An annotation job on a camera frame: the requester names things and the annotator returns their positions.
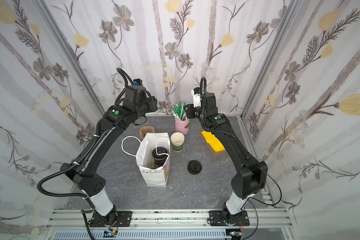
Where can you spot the green white straw bundle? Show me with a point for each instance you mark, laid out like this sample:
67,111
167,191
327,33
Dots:
179,111

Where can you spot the aluminium mounting rail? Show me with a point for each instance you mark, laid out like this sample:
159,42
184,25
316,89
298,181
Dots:
193,224

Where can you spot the black paper coffee cup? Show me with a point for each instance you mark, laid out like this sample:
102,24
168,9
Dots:
159,162

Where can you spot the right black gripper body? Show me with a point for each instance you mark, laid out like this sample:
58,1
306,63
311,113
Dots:
189,111

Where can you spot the pink cup holder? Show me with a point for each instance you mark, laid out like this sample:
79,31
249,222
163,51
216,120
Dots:
182,126

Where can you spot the black cup lid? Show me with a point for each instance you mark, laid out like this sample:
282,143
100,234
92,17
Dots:
160,153

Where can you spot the stack of black lids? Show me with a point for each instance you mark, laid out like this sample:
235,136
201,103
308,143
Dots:
194,167

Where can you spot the yellow napkins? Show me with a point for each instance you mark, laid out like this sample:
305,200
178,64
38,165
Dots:
212,142

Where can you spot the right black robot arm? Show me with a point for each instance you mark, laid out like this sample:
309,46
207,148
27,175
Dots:
251,174

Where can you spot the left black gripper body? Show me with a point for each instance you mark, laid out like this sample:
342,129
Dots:
151,104

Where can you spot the white cartoon paper gift bag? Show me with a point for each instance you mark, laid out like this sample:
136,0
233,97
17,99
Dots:
145,161

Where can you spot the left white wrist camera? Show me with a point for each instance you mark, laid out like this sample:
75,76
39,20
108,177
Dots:
138,82

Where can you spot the stacked green paper cups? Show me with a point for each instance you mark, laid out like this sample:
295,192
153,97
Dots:
177,140

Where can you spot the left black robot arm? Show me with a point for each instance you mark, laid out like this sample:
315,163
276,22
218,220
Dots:
83,169

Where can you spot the brown cardboard tray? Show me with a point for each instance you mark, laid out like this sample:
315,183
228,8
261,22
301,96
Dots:
214,154

